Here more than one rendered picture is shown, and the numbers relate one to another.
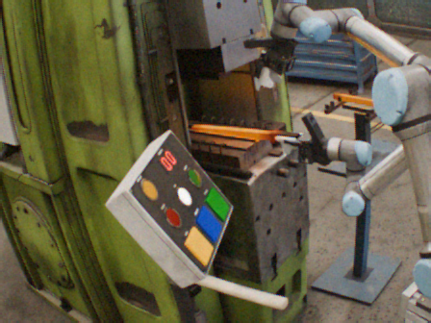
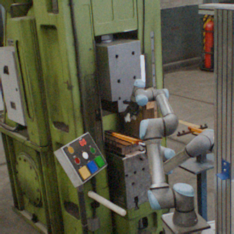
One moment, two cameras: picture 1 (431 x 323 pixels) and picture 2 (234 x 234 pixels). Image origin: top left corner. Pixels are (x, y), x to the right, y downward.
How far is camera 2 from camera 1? 1.87 m
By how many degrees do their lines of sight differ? 14
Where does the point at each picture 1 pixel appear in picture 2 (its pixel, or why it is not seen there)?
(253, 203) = (124, 168)
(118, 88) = (72, 112)
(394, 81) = (142, 124)
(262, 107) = not seen: hidden behind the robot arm
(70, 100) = (55, 111)
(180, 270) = (75, 179)
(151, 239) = (67, 166)
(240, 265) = (120, 198)
